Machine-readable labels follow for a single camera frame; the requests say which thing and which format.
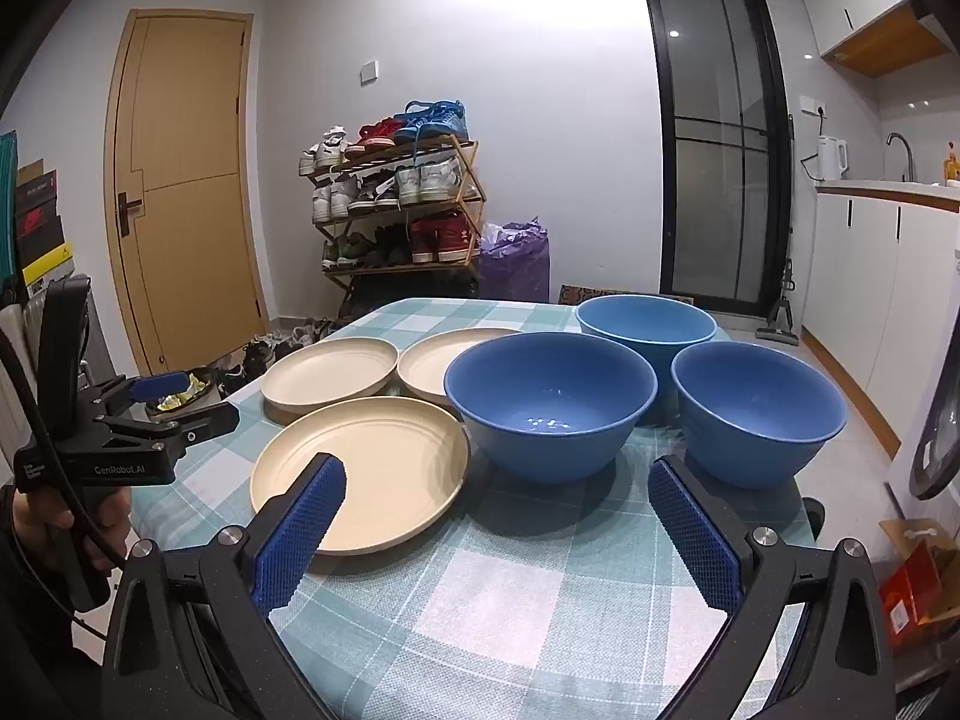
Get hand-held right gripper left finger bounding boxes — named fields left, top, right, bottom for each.
left=101, top=452, right=353, bottom=720

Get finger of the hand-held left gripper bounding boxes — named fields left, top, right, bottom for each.
left=97, top=403, right=241, bottom=452
left=94, top=370, right=192, bottom=419

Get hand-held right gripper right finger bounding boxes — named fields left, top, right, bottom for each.
left=647, top=454, right=897, bottom=720

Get cream plate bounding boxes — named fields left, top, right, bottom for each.
left=250, top=396, right=472, bottom=557
left=260, top=336, right=400, bottom=425
left=397, top=328, right=526, bottom=421

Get small dark blue bowl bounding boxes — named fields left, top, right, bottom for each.
left=670, top=343, right=848, bottom=491

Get large dark blue bowl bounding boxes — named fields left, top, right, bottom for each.
left=444, top=333, right=659, bottom=485

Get light blue bowl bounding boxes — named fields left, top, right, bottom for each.
left=576, top=295, right=719, bottom=391

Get person's left forearm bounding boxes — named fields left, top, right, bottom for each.
left=0, top=540, right=113, bottom=720

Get person's left hand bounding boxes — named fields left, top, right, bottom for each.
left=9, top=487, right=113, bottom=571

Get silver suitcase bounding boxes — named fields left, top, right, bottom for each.
left=75, top=291, right=107, bottom=385

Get yellow snack packets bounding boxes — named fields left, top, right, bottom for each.
left=146, top=371, right=218, bottom=413

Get white ribbed suitcase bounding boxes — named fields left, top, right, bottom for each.
left=0, top=298, right=40, bottom=428

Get pile of dark shoes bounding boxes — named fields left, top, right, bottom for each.
left=214, top=319, right=353, bottom=398

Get stack of shoe boxes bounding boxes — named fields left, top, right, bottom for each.
left=15, top=159, right=76, bottom=293

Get green suitcase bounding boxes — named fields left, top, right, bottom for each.
left=0, top=131, right=20, bottom=301

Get teal checked tablecloth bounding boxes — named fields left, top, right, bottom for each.
left=131, top=297, right=826, bottom=720

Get wooden door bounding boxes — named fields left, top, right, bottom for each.
left=103, top=9, right=275, bottom=377

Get red cardboard box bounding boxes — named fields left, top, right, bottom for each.
left=877, top=517, right=960, bottom=650

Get patterned brown cardboard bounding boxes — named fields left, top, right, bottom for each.
left=559, top=285, right=646, bottom=306

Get washing machine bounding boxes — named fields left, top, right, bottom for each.
left=885, top=360, right=960, bottom=511

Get white base cabinets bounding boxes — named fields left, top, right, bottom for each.
left=802, top=180, right=960, bottom=451

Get purple plastic bag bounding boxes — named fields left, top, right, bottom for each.
left=478, top=217, right=552, bottom=306

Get black framed glass door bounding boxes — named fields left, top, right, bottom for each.
left=637, top=0, right=800, bottom=316

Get white electric kettle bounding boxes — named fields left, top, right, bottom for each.
left=816, top=135, right=850, bottom=182

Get metal faucet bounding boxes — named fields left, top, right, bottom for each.
left=886, top=133, right=916, bottom=182

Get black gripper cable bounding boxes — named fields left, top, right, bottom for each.
left=0, top=326, right=125, bottom=567

